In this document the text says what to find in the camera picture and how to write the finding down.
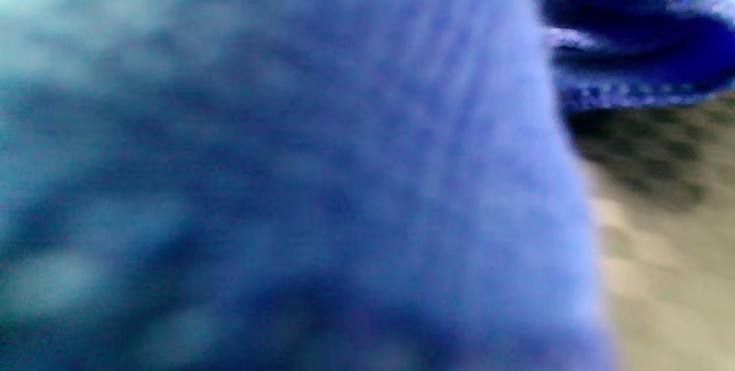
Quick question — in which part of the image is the person's left hand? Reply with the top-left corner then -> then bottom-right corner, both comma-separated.
0,0 -> 735,371

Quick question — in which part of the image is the beige checkered table cloth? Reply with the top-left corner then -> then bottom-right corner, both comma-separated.
566,91 -> 735,371

